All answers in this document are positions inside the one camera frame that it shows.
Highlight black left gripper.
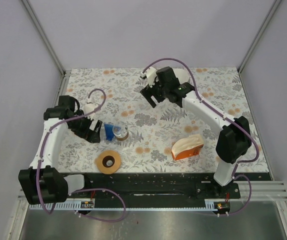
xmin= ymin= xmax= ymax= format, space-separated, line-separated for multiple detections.
xmin=69 ymin=110 xmax=103 ymax=143

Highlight white paper coffee filter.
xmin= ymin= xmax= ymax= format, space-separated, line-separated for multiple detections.
xmin=173 ymin=68 xmax=190 ymax=84

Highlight grey glass dripper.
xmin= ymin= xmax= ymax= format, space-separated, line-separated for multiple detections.
xmin=184 ymin=74 xmax=191 ymax=84

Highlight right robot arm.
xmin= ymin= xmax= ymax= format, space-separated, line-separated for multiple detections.
xmin=140 ymin=66 xmax=252 ymax=198

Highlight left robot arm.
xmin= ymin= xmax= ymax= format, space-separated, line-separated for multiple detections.
xmin=18 ymin=95 xmax=103 ymax=205

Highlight blue plastic dripper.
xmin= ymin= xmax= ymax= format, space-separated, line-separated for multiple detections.
xmin=104 ymin=123 xmax=115 ymax=141

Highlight orange coffee filter box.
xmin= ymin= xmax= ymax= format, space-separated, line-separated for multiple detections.
xmin=171 ymin=134 xmax=204 ymax=161

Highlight clear glass carafe wood collar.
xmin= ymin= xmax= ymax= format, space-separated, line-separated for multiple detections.
xmin=112 ymin=122 xmax=129 ymax=141

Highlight floral table mat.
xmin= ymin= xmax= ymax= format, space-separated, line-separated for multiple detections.
xmin=56 ymin=67 xmax=269 ymax=173

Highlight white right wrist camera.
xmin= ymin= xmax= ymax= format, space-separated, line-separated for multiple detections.
xmin=140 ymin=67 xmax=157 ymax=87

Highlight light wooden dripper ring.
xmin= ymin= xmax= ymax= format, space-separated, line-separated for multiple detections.
xmin=94 ymin=150 xmax=123 ymax=175

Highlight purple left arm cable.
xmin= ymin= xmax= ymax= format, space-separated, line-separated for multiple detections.
xmin=35 ymin=88 xmax=127 ymax=223

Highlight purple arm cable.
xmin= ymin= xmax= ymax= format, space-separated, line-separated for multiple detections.
xmin=35 ymin=88 xmax=127 ymax=223
xmin=142 ymin=57 xmax=262 ymax=217

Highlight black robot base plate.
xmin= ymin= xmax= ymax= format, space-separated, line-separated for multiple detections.
xmin=63 ymin=171 xmax=242 ymax=208

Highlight white slotted cable duct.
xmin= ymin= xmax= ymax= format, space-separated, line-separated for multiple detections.
xmin=28 ymin=200 xmax=96 ymax=210

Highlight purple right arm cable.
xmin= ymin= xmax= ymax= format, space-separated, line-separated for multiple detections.
xmin=142 ymin=57 xmax=262 ymax=217

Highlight aluminium frame rails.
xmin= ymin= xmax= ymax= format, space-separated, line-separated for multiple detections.
xmin=5 ymin=0 xmax=287 ymax=240

